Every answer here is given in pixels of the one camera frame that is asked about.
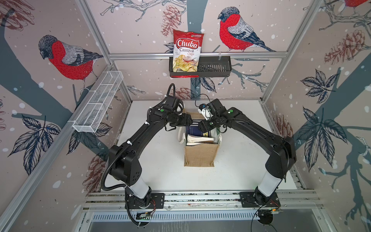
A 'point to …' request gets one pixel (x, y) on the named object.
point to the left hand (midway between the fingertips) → (190, 119)
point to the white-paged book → (192, 140)
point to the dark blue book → (195, 130)
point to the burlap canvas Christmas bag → (204, 155)
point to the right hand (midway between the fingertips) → (202, 125)
